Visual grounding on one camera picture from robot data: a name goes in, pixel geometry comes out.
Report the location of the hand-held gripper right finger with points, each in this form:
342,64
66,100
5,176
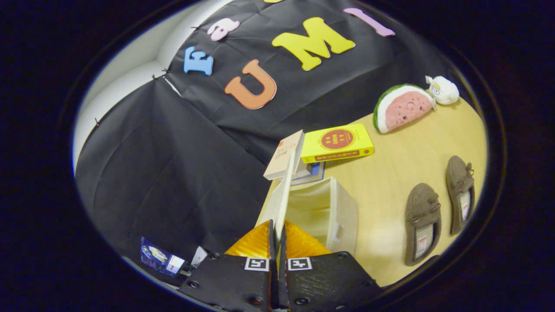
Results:
321,281

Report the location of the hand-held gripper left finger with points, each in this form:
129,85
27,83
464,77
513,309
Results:
234,281

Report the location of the beige fabric storage box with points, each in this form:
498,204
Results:
344,212

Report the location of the brown suede shoe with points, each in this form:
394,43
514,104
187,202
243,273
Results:
457,173
420,199

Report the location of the white flat device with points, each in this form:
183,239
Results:
199,255

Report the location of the blue printed packet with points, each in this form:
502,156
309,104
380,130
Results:
156,255

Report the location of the beige book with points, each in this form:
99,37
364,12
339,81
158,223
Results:
284,156

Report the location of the yellow book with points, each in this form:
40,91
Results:
360,141

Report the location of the watermelon slice plush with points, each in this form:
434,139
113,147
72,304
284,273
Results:
405,108

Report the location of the white plush toy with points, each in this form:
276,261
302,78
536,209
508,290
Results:
446,91

